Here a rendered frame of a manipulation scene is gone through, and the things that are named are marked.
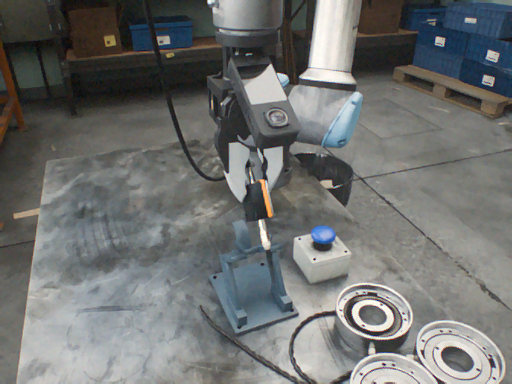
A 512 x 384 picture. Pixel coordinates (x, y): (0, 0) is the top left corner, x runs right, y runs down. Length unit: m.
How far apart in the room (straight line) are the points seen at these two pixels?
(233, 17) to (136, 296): 0.45
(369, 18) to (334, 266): 3.99
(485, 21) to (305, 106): 3.50
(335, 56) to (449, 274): 1.43
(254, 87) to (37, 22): 3.70
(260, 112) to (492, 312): 1.67
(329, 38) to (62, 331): 0.67
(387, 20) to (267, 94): 4.27
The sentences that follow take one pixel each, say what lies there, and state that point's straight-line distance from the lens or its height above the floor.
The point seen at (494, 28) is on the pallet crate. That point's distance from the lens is 4.22.
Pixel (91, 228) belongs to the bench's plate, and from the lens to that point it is 0.88.
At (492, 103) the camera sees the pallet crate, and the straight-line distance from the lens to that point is 4.02.
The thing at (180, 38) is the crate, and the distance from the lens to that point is 3.90.
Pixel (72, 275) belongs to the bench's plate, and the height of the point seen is 0.80.
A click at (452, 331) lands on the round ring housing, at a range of 0.65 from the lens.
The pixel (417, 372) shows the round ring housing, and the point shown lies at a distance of 0.59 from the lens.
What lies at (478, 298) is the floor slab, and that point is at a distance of 2.03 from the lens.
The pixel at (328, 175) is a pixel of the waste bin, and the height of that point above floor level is 0.33.
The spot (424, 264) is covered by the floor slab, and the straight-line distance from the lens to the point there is 2.11.
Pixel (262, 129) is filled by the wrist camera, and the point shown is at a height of 1.12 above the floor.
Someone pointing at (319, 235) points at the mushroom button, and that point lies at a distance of 0.69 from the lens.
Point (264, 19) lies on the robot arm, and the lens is 0.46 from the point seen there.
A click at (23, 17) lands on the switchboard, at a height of 0.75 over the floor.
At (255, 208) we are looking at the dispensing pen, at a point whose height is 0.99.
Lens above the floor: 1.28
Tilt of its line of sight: 31 degrees down
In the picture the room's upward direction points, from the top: straight up
